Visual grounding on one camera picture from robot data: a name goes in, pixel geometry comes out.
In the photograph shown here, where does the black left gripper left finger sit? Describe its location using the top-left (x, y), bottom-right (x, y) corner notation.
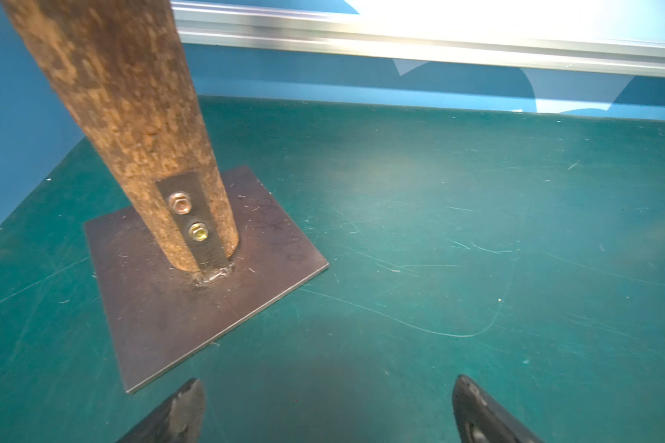
top-left (117, 378), bottom-right (206, 443)

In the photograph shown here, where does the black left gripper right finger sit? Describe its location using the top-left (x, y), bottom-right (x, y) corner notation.
top-left (452, 375), bottom-right (542, 443)

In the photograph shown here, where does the rusty brown tree trunk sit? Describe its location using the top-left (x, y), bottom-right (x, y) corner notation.
top-left (3, 1), bottom-right (239, 273)

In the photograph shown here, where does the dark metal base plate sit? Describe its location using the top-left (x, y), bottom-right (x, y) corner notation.
top-left (84, 166), bottom-right (329, 393)

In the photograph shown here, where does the aluminium back frame rail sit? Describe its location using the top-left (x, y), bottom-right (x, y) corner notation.
top-left (172, 1), bottom-right (665, 79)

